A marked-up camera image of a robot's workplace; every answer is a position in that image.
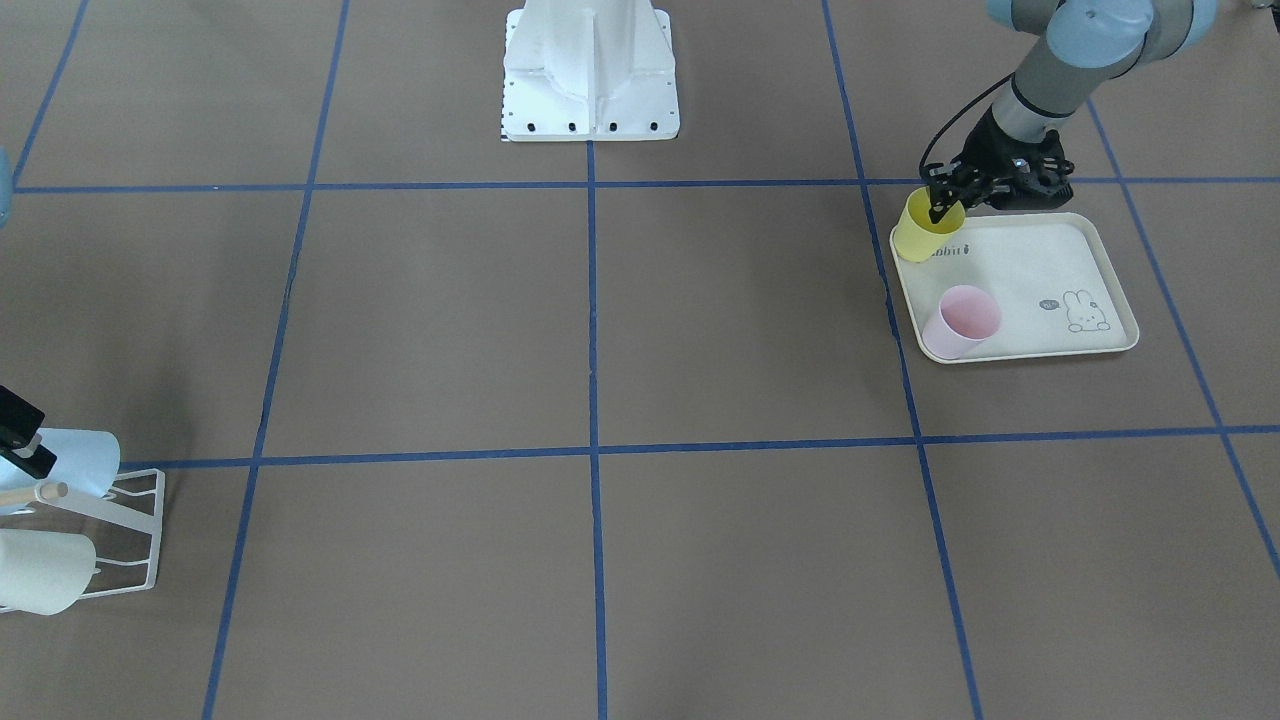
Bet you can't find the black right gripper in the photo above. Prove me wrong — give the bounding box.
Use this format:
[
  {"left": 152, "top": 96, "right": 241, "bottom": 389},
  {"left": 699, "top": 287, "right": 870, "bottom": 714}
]
[{"left": 0, "top": 386, "right": 58, "bottom": 479}]

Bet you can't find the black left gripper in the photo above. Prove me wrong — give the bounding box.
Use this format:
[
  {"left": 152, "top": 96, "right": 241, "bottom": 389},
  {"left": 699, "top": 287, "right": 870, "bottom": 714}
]
[{"left": 925, "top": 110, "right": 1074, "bottom": 225}]

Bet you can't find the light blue cup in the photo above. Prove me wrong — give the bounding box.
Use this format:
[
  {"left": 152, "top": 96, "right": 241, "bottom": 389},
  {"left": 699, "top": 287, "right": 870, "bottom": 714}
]
[{"left": 1, "top": 428, "right": 122, "bottom": 497}]

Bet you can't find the yellow cup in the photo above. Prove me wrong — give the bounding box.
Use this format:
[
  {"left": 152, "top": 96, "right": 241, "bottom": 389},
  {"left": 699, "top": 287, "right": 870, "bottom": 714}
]
[{"left": 891, "top": 187, "right": 966, "bottom": 263}]

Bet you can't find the pale green cup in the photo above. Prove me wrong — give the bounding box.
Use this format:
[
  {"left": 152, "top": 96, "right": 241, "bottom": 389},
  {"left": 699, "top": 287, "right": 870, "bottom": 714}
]
[{"left": 1, "top": 529, "right": 97, "bottom": 616}]

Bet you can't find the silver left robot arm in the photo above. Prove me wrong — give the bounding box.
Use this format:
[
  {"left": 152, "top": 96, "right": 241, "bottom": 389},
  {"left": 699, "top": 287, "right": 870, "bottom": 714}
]
[{"left": 919, "top": 1, "right": 1219, "bottom": 222}]

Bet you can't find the wooden rack dowel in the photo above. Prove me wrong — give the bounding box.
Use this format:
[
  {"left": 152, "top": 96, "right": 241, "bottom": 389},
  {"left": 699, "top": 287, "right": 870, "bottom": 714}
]
[{"left": 0, "top": 482, "right": 70, "bottom": 506}]

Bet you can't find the pink cup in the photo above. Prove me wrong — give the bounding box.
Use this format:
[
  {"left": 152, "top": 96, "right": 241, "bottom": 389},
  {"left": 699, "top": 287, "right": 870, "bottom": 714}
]
[{"left": 920, "top": 284, "right": 1004, "bottom": 361}]

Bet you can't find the cream plastic tray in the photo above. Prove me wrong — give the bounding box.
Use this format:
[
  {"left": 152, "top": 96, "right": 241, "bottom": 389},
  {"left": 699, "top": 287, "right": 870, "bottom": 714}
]
[{"left": 893, "top": 213, "right": 1140, "bottom": 364}]

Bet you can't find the white wire cup rack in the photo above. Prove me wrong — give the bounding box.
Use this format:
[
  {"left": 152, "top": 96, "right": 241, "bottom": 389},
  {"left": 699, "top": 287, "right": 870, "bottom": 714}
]
[{"left": 3, "top": 469, "right": 166, "bottom": 602}]

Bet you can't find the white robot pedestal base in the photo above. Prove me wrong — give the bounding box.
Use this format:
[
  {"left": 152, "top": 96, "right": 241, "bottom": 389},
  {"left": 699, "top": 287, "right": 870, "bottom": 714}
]
[{"left": 500, "top": 1, "right": 681, "bottom": 143}]

